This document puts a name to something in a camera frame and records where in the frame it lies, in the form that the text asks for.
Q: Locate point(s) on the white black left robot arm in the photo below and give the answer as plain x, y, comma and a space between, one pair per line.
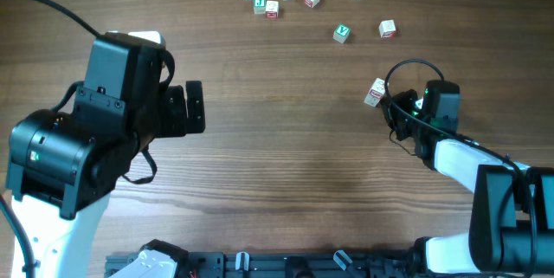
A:
63, 167

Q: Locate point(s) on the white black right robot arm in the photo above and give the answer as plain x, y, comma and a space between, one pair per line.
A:
511, 225

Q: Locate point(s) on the white red picture block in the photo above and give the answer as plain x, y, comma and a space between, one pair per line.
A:
387, 29

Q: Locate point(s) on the white red letter block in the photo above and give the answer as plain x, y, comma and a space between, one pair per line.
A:
272, 9

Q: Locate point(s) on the green J letter block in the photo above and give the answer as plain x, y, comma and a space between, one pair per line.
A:
259, 7

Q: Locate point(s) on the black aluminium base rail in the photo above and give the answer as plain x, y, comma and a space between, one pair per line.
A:
161, 259

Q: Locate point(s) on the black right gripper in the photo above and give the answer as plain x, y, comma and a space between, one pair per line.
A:
402, 111

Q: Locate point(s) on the plain white picture block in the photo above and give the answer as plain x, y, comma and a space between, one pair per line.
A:
373, 98

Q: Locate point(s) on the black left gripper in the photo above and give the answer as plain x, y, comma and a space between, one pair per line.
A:
194, 106

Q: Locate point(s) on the green V letter block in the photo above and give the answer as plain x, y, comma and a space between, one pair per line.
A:
341, 33

